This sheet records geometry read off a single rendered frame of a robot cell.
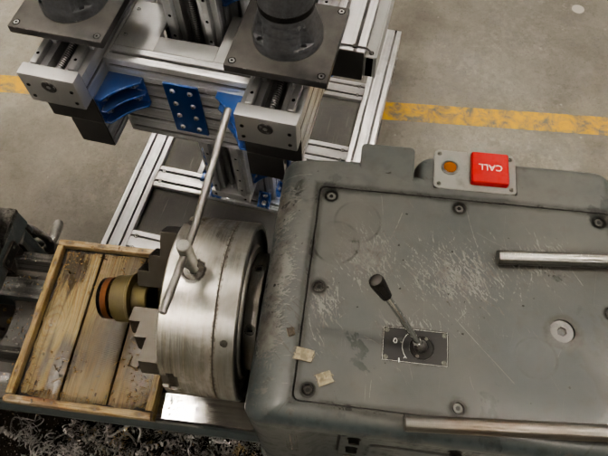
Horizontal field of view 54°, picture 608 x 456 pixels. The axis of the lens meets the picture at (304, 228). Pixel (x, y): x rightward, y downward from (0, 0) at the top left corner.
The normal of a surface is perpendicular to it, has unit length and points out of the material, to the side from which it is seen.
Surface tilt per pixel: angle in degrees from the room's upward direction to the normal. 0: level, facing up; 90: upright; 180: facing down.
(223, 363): 53
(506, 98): 0
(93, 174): 0
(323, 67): 0
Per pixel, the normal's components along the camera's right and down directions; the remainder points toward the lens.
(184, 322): -0.08, 0.04
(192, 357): -0.11, 0.38
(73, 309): -0.02, -0.47
